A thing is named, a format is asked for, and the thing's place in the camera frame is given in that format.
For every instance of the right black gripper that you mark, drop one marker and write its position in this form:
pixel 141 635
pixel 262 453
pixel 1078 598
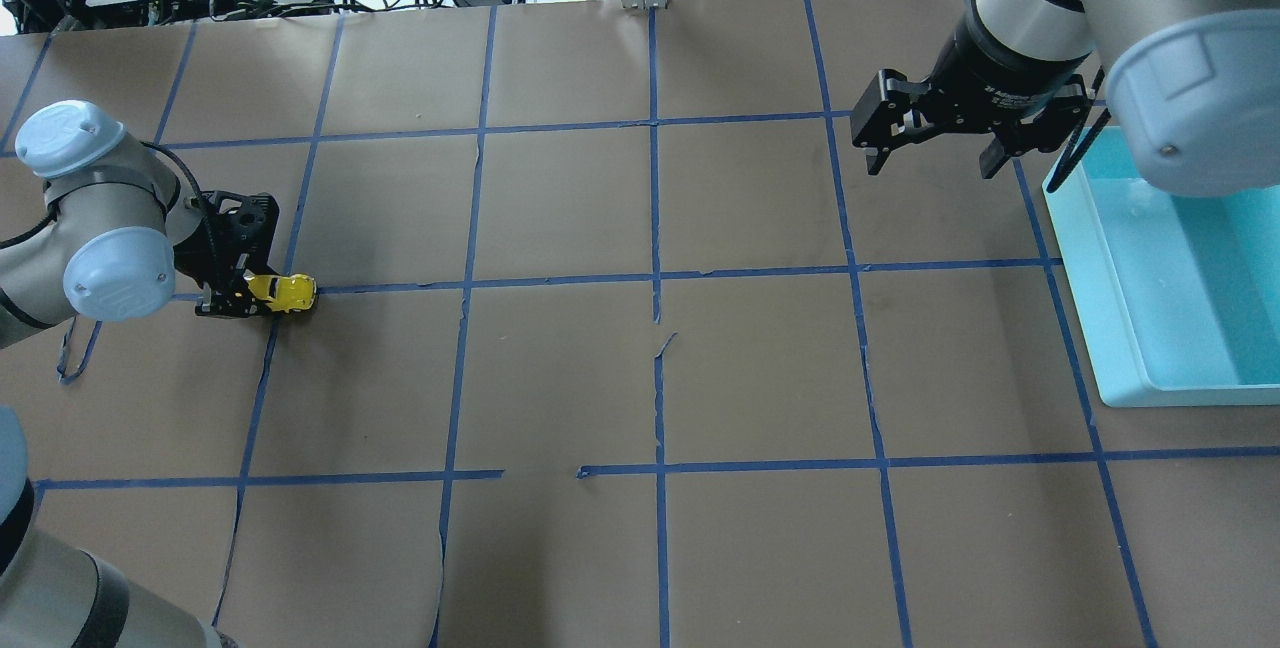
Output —
pixel 990 76

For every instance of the turquoise plastic bin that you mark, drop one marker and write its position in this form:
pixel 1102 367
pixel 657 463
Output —
pixel 1178 297

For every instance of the yellow beetle toy car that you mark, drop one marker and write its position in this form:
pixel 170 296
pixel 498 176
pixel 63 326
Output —
pixel 294 294

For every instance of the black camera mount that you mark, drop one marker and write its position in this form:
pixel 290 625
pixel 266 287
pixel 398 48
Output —
pixel 243 228

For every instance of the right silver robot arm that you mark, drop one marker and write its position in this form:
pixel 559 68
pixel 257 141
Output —
pixel 1191 83

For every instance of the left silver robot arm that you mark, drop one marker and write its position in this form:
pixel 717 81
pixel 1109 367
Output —
pixel 123 219

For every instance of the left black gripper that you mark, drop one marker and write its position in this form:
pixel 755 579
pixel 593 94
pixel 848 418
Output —
pixel 222 302

